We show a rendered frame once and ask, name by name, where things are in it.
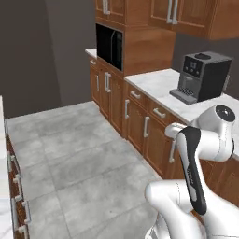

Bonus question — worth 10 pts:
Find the wooden base cupboard door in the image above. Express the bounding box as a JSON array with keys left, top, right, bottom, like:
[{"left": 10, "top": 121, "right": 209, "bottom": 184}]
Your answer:
[
  {"left": 98, "top": 62, "right": 112, "bottom": 121},
  {"left": 143, "top": 114, "right": 173, "bottom": 177},
  {"left": 123, "top": 97, "right": 148, "bottom": 154},
  {"left": 165, "top": 139, "right": 188, "bottom": 181},
  {"left": 108, "top": 70, "right": 125, "bottom": 135}
]

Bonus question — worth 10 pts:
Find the narrow wooden cupboard door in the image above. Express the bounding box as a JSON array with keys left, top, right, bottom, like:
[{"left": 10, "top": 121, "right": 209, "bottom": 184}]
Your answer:
[{"left": 89, "top": 65, "right": 102, "bottom": 107}]

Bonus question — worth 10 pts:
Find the small wooden drawer front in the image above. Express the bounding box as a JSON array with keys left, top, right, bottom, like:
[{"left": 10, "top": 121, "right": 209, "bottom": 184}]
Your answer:
[{"left": 89, "top": 57, "right": 99, "bottom": 70}]

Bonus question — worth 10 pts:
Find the black built-in microwave oven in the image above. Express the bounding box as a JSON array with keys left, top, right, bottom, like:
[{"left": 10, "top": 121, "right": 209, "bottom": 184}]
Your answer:
[{"left": 95, "top": 22, "right": 124, "bottom": 73}]

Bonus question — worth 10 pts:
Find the tall wooden cabinet housing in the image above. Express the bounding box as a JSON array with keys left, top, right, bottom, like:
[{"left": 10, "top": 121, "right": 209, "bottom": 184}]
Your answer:
[{"left": 94, "top": 0, "right": 177, "bottom": 77}]

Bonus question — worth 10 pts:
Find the black coffee machine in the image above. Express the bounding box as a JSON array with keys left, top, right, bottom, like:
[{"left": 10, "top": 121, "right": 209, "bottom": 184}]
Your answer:
[{"left": 169, "top": 50, "right": 233, "bottom": 105}]

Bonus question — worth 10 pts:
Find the wooden drawer cabinet run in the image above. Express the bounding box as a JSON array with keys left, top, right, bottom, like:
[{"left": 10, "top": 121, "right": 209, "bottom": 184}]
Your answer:
[{"left": 3, "top": 118, "right": 33, "bottom": 239}]

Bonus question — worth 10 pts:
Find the wooden wall cupboard door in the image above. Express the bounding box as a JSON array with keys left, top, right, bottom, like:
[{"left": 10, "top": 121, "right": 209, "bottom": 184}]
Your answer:
[{"left": 94, "top": 0, "right": 127, "bottom": 26}]

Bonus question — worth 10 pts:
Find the wooden wall cupboard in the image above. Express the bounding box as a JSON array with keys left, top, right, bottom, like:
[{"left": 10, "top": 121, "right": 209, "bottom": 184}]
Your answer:
[{"left": 148, "top": 0, "right": 239, "bottom": 41}]

